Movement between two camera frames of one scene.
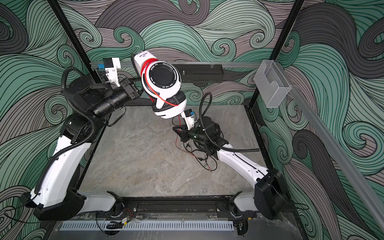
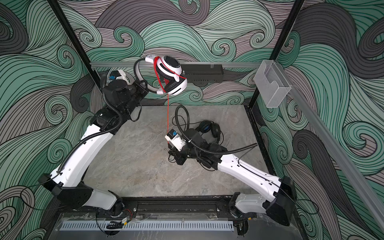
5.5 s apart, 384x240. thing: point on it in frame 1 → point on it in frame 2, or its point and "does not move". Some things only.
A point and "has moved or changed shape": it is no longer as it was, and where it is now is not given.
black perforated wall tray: x=201 y=73 does not move
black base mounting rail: x=175 y=206 does not move
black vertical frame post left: x=74 y=40 does not move
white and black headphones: x=161 y=81 has moved or changed shape
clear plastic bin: x=272 y=85 does not move
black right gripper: x=185 y=135 → x=178 y=155
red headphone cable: x=162 y=101 → x=164 y=84
